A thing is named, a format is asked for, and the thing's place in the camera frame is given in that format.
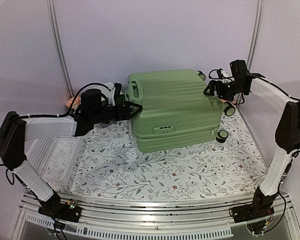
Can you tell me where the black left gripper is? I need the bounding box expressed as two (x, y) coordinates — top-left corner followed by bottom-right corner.
(91, 100), (144, 125)

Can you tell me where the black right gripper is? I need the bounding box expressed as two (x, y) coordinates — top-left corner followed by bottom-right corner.
(204, 79), (246, 102)

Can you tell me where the green hard-shell suitcase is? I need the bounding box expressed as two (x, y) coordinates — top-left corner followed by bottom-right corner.
(126, 69), (235, 153)

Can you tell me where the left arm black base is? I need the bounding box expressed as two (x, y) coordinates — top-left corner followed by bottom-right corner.
(38, 192), (82, 223)

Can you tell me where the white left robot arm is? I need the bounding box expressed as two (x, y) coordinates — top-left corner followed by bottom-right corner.
(0, 82), (143, 217)

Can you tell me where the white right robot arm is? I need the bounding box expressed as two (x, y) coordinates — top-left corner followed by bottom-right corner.
(203, 59), (300, 197)

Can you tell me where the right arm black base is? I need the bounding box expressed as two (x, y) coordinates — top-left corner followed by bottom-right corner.
(229, 187), (278, 223)

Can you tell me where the white green drawer box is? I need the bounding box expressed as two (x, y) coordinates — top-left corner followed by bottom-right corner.
(103, 82), (115, 107)

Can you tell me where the floral white table mat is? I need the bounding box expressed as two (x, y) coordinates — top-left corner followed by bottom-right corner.
(52, 113), (267, 202)

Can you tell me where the white perforated plastic basket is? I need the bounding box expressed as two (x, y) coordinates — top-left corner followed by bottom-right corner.
(26, 136), (83, 185)

